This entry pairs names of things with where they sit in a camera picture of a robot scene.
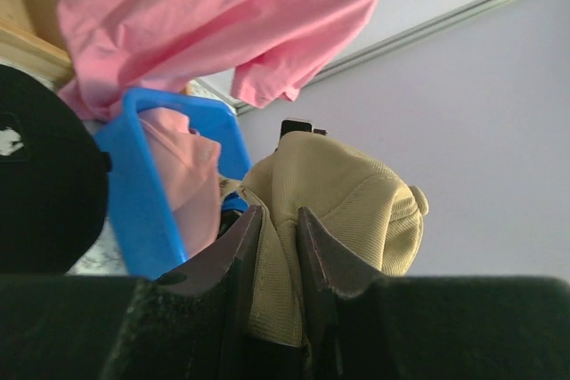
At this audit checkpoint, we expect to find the pink cap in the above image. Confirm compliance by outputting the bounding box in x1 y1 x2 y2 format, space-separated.
139 108 222 256

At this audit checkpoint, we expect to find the black MLB cap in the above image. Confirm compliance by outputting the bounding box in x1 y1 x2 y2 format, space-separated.
1 66 110 274

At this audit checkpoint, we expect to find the pink t-shirt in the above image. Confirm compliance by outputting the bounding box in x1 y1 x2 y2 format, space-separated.
56 0 387 121

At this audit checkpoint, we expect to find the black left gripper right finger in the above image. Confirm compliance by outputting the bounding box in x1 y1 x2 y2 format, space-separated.
297 208 569 379

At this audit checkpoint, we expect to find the beige corduroy cap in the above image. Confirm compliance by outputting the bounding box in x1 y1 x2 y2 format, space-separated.
219 132 428 347

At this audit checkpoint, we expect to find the wooden clothes rack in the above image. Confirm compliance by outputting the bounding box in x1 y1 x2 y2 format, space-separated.
0 0 442 85

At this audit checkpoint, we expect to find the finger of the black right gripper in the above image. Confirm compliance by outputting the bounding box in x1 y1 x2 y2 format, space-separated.
280 118 328 138

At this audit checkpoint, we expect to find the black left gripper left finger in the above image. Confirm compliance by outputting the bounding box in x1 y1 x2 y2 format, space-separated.
0 204 264 380

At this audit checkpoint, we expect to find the blue plastic bin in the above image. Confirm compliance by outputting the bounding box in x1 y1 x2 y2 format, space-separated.
95 88 251 279

